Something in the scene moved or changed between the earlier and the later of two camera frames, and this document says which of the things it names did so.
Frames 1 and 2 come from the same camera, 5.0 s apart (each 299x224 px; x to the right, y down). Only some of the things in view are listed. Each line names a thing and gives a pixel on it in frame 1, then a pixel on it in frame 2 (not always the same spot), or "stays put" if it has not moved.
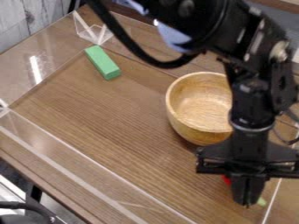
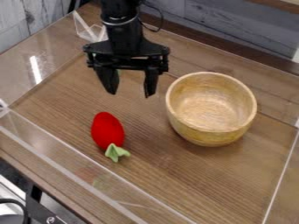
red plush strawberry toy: [229, 179] -> [107, 134]
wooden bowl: [199, 102] stays put
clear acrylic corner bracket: [96, 32] stays put
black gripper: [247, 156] -> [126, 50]
